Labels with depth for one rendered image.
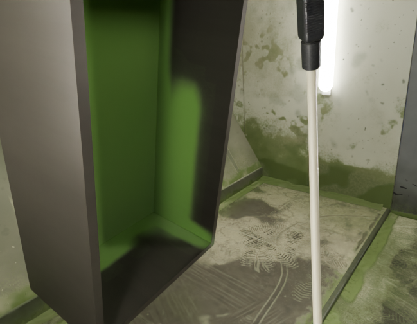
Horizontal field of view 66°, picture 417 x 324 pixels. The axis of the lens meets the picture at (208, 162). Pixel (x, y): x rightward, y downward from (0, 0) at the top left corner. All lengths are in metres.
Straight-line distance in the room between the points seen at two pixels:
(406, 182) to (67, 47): 2.40
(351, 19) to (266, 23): 0.67
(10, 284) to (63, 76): 1.37
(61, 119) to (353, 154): 2.30
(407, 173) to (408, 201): 0.21
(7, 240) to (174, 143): 1.01
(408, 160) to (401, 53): 0.72
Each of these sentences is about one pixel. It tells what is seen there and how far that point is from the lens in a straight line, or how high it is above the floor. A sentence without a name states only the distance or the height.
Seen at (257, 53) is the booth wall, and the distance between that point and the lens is 2.91.
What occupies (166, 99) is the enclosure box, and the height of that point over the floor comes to 1.07.
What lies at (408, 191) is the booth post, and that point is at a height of 0.21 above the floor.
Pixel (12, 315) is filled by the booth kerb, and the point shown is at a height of 0.14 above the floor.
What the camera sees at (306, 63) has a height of 1.22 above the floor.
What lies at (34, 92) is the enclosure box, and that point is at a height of 1.19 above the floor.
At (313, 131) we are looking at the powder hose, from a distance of 0.60.
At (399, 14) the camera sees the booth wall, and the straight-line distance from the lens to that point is 2.52.
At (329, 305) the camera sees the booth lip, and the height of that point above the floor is 0.04.
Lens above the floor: 1.25
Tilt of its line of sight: 19 degrees down
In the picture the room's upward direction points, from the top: 4 degrees counter-clockwise
